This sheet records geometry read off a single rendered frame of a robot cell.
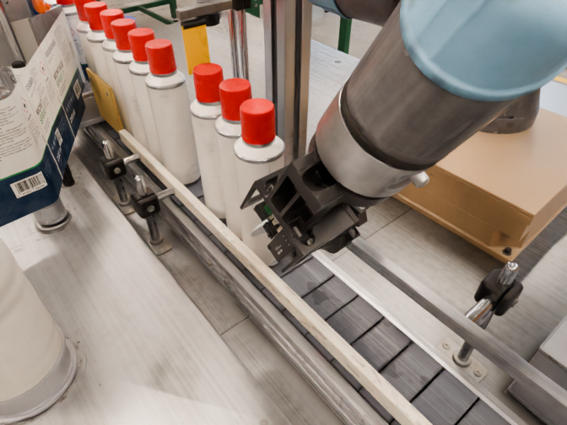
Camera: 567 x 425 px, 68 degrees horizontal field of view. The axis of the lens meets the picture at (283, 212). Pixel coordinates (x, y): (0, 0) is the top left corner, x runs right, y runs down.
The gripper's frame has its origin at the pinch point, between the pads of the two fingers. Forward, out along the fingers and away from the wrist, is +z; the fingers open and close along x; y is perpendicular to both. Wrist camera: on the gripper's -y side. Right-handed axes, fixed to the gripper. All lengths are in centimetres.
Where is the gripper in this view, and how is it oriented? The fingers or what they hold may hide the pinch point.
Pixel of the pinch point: (290, 236)
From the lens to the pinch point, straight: 47.9
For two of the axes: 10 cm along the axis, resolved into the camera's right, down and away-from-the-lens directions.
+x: 5.5, 8.2, -1.7
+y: -7.7, 4.2, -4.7
